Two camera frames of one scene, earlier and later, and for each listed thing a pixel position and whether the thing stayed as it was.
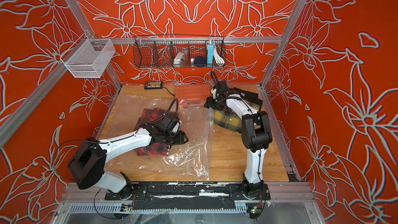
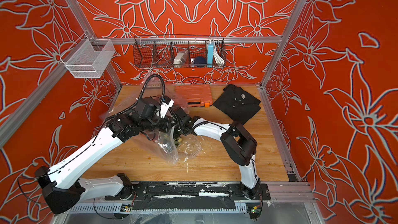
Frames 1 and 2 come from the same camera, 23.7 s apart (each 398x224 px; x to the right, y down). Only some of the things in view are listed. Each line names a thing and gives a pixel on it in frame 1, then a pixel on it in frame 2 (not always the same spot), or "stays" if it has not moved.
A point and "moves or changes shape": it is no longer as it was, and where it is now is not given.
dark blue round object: (200, 61) stays
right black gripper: (209, 103) -> (175, 136)
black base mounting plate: (188, 195) stays
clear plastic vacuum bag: (193, 161) moves or changes shape
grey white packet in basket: (181, 58) stays
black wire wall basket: (179, 52) stays
